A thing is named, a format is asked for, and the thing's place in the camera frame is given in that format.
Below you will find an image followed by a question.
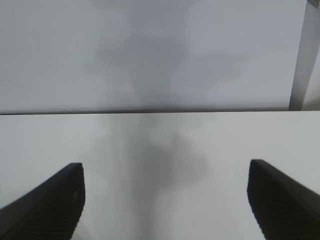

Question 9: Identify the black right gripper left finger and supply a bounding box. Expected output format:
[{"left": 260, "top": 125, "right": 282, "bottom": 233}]
[{"left": 0, "top": 163, "right": 86, "bottom": 240}]

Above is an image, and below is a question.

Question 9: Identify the white vertical frame post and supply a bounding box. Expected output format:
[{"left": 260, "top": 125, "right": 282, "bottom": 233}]
[{"left": 288, "top": 0, "right": 320, "bottom": 111}]

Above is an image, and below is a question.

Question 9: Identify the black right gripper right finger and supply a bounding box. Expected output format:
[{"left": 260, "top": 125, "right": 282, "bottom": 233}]
[{"left": 247, "top": 159, "right": 320, "bottom": 240}]

